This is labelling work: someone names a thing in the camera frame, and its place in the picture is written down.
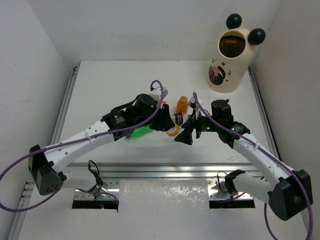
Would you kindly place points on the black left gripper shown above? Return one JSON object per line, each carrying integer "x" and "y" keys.
{"x": 164, "y": 117}

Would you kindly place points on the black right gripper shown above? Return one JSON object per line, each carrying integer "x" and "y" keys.
{"x": 185, "y": 136}

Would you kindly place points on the clear bottle yellow cap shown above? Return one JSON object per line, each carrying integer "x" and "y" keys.
{"x": 173, "y": 131}

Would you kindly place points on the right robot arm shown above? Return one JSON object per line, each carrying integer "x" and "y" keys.
{"x": 285, "y": 190}

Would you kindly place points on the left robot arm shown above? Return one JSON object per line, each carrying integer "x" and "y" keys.
{"x": 48, "y": 165}

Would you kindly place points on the cream panda bin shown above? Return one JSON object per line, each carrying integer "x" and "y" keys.
{"x": 235, "y": 50}

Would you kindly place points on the clear bottle black label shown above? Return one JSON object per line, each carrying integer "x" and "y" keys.
{"x": 179, "y": 118}

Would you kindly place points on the orange bottle with gold cap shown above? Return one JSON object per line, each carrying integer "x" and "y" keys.
{"x": 182, "y": 105}

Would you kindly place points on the green plastic bottle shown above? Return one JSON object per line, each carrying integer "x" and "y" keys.
{"x": 139, "y": 132}

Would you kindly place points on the white foam block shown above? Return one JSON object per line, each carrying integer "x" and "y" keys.
{"x": 154, "y": 195}

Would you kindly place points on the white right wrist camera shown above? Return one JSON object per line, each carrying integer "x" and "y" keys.
{"x": 192, "y": 103}

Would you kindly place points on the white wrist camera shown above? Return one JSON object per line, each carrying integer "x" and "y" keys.
{"x": 158, "y": 94}
{"x": 192, "y": 103}

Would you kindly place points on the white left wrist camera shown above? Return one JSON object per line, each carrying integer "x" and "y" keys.
{"x": 158, "y": 94}

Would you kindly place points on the aluminium table rail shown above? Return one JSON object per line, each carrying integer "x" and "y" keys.
{"x": 172, "y": 171}

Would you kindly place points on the right aluminium side rail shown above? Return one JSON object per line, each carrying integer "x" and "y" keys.
{"x": 263, "y": 114}

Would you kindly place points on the aluminium side rail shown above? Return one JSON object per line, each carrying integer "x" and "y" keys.
{"x": 64, "y": 106}
{"x": 263, "y": 114}

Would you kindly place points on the left aluminium side rail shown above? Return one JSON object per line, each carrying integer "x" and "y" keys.
{"x": 64, "y": 106}

